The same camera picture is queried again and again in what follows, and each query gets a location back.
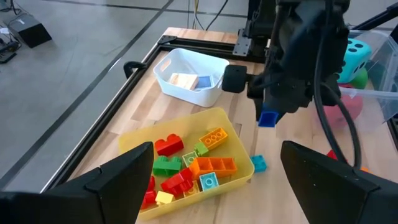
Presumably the teal foam die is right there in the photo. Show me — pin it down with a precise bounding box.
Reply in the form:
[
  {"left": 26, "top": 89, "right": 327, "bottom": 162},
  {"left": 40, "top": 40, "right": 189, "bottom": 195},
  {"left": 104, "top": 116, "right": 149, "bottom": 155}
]
[{"left": 337, "top": 37, "right": 373, "bottom": 84}]

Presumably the white plastic bin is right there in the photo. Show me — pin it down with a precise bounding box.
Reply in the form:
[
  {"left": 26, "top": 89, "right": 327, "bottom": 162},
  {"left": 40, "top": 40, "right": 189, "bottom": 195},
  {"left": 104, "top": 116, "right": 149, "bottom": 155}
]
[{"left": 153, "top": 47, "right": 230, "bottom": 108}]

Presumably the orange long toy brick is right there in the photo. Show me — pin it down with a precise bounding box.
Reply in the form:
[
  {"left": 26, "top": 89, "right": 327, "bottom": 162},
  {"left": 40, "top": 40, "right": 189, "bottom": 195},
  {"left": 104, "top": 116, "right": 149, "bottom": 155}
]
[{"left": 198, "top": 127, "right": 229, "bottom": 151}]

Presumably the small green toy brick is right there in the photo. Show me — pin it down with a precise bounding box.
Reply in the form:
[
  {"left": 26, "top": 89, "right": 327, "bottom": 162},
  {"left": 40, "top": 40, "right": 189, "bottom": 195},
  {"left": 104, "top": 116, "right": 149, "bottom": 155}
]
[{"left": 194, "top": 141, "right": 210, "bottom": 157}]

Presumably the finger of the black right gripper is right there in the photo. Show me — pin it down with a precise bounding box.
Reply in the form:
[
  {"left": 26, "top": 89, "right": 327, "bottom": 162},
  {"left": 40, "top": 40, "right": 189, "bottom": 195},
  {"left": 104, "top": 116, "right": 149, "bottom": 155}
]
[
  {"left": 254, "top": 93, "right": 266, "bottom": 123},
  {"left": 275, "top": 100, "right": 299, "bottom": 122}
]

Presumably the small yellow toy brick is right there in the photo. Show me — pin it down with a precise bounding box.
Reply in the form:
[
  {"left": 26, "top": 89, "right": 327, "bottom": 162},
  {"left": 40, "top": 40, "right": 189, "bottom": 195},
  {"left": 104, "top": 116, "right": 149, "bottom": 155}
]
[
  {"left": 154, "top": 190, "right": 175, "bottom": 206},
  {"left": 183, "top": 180, "right": 200, "bottom": 198}
]

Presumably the light green square brick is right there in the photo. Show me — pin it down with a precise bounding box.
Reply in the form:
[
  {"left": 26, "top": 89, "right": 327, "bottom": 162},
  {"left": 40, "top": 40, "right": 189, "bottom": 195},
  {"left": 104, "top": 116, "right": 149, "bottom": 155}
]
[{"left": 182, "top": 151, "right": 199, "bottom": 168}]

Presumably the small cyan toy brick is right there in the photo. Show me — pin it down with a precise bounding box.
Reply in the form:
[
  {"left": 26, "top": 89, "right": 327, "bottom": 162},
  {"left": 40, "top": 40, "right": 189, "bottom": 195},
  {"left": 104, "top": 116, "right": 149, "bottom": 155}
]
[
  {"left": 250, "top": 154, "right": 268, "bottom": 174},
  {"left": 198, "top": 172, "right": 220, "bottom": 192}
]

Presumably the orange card with white frame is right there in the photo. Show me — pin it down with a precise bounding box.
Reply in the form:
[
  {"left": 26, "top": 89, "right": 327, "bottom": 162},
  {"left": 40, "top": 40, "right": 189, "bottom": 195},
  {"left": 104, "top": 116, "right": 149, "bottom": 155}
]
[{"left": 167, "top": 72, "right": 200, "bottom": 91}]

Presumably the blue rounded toy block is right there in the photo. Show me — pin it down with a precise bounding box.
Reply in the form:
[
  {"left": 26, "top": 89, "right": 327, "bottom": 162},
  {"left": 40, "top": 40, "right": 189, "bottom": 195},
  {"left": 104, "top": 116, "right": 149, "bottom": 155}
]
[{"left": 257, "top": 110, "right": 279, "bottom": 128}]

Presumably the green foam die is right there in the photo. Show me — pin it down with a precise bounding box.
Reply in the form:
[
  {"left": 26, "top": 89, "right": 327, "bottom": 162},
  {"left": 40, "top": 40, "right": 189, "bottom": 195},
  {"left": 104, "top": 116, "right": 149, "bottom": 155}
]
[{"left": 349, "top": 68, "right": 369, "bottom": 90}]

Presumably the yellow translucent plastic bin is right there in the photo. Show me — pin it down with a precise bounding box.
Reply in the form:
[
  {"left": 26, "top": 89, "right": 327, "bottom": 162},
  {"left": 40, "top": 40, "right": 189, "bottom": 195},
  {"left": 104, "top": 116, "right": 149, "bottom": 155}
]
[{"left": 118, "top": 107, "right": 256, "bottom": 222}]

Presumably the pink foam die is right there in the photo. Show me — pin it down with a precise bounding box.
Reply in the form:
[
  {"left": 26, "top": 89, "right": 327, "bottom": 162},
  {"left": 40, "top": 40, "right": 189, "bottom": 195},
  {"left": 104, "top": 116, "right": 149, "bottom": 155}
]
[{"left": 323, "top": 83, "right": 364, "bottom": 128}]

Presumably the clear plastic container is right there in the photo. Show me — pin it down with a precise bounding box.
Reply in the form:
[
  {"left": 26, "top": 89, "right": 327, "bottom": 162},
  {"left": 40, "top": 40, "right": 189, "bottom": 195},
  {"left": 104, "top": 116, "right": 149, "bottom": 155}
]
[{"left": 337, "top": 29, "right": 398, "bottom": 131}]

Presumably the black wedge-shaped box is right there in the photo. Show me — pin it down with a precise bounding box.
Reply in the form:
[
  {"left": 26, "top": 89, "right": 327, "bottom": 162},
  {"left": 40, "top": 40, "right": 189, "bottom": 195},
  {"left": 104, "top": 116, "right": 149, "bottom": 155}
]
[{"left": 7, "top": 14, "right": 53, "bottom": 49}]

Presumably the black equipment stand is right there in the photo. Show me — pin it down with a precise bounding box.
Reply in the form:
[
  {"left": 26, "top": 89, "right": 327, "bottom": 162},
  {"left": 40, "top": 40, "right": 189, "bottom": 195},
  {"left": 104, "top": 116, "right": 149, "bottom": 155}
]
[{"left": 353, "top": 1, "right": 398, "bottom": 32}]

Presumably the blue card with white frame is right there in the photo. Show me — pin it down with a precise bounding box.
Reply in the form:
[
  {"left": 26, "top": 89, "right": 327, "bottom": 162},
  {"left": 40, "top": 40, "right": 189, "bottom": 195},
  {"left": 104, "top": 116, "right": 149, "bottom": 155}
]
[{"left": 195, "top": 75, "right": 215, "bottom": 91}]

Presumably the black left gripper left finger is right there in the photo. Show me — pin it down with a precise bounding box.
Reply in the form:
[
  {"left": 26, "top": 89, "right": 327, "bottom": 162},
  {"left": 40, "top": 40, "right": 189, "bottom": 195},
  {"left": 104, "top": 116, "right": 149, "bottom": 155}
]
[{"left": 0, "top": 141, "right": 155, "bottom": 224}]

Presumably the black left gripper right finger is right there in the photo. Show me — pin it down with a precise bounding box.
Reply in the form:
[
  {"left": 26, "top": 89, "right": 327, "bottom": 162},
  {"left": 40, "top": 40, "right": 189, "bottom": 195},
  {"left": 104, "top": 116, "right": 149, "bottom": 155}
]
[{"left": 280, "top": 140, "right": 398, "bottom": 224}]

